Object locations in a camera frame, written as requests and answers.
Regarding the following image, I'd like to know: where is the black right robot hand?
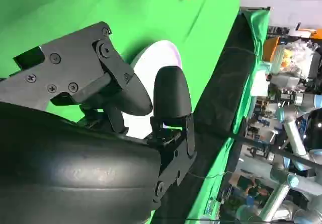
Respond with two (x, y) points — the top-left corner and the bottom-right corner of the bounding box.
(0, 21), (197, 224)

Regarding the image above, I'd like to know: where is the lilac plate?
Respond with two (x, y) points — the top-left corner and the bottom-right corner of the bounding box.
(120, 40), (193, 138)

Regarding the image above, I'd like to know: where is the green table cloth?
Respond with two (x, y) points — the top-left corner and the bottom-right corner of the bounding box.
(0, 0), (271, 224)

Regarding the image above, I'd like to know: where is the black backdrop cloth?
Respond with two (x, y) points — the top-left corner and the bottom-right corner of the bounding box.
(152, 7), (258, 224)

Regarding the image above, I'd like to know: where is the black metal rod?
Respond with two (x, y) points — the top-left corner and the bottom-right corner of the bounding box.
(232, 135), (322, 168)

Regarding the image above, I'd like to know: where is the orange storage box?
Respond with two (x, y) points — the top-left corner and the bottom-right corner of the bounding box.
(263, 36), (280, 61)

